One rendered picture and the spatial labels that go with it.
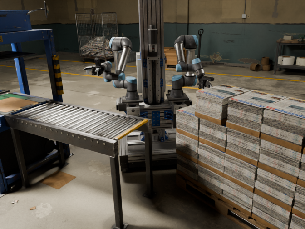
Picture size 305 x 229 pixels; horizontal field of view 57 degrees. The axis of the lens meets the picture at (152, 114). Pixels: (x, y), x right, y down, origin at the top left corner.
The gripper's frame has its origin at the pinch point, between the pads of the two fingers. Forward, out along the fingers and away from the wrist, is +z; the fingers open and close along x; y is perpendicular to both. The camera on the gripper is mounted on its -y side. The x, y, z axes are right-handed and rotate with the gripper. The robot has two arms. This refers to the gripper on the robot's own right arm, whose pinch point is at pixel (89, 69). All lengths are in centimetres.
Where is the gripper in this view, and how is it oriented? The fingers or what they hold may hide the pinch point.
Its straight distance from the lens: 255.2
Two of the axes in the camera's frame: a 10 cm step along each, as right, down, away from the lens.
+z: -3.5, 3.4, -8.7
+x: -9.3, -2.3, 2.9
